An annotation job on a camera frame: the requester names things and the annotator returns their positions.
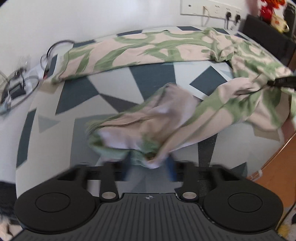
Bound white wall socket panel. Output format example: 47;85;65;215
180;0;246;21

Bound geometric patterned bed sheet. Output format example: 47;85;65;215
16;25;291;200

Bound red orange ornament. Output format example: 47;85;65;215
260;0;286;22

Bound black plug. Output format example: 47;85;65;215
226;11;232;30
231;14;241;30

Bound green beige patterned garment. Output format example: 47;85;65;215
51;28;295;169

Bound white charger cable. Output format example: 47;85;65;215
201;6;211;27

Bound black cable loop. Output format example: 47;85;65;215
40;39;76;70

